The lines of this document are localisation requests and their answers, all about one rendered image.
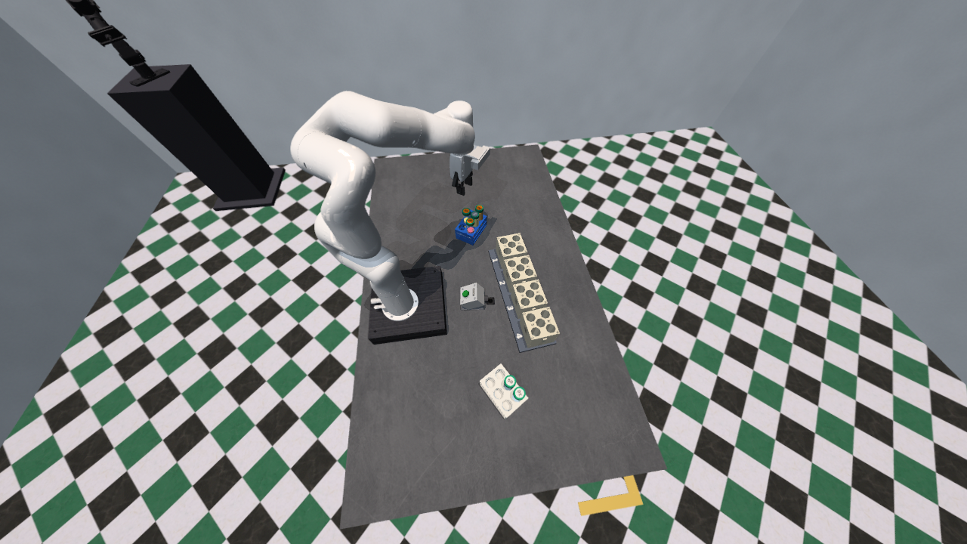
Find white tube rack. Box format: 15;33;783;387
480;364;528;419

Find blue tube rack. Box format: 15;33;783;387
455;215;487;245

